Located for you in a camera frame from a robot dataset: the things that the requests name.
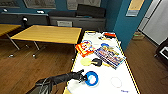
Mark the blue bowl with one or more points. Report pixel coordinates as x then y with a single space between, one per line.
93 79

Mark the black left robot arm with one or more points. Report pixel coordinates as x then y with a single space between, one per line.
50 81

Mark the yellow round pusher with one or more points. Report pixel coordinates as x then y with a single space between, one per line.
86 62

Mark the orange toy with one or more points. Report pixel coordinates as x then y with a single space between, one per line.
85 48

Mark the yellow air hockey table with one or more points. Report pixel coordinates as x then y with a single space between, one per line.
110 73

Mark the colourful toy pile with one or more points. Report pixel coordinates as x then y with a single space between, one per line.
110 55

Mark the red toy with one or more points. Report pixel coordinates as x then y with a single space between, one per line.
110 35

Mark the low wooden table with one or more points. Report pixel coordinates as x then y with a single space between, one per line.
8 29
50 34

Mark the woven basket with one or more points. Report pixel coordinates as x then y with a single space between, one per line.
138 36

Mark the small black device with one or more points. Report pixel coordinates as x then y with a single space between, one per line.
25 21

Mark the dark grey bench sofa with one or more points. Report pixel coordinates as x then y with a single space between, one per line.
16 18

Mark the framed yellow wall notice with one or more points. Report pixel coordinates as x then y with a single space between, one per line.
135 7

